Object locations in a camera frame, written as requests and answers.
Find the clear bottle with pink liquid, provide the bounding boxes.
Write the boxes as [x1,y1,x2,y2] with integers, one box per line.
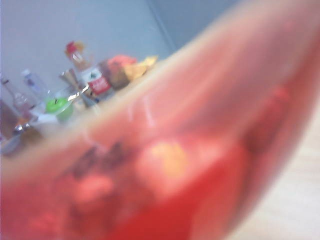
[0,76,35,123]

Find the metal jigger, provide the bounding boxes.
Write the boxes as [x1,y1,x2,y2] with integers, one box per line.
[59,69,101,109]

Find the small bottle with blue label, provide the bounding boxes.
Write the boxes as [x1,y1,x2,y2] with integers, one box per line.
[20,69,49,107]

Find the yellow snack bag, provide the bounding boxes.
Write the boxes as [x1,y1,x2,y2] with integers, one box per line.
[124,55,159,81]

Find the wine goblet with red liquid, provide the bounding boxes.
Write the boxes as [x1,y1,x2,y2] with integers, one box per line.
[0,0,320,240]

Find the green candle in glass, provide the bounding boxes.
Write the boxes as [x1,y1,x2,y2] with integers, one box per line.
[44,90,76,124]

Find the orange snack bag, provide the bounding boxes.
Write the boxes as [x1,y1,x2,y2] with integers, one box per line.
[106,54,139,91]

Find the clear bottle with red label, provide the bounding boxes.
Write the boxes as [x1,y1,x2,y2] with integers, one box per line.
[64,40,116,104]

